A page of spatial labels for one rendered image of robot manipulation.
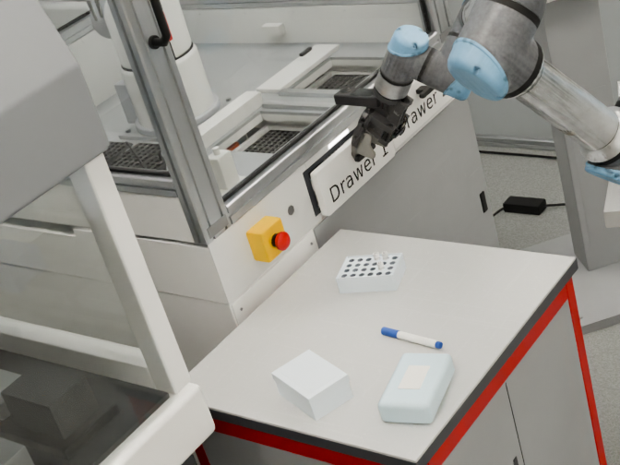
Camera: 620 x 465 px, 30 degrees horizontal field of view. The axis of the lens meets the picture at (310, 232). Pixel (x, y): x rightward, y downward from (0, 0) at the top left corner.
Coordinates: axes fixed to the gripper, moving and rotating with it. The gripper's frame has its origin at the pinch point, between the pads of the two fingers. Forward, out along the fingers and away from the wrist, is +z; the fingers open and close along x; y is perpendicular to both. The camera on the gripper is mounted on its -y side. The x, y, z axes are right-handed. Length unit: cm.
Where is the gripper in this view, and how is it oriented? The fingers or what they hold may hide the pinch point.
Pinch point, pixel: (357, 149)
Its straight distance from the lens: 261.7
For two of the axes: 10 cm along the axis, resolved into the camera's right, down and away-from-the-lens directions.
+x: 5.7, -5.2, 6.4
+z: -2.4, 6.4, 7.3
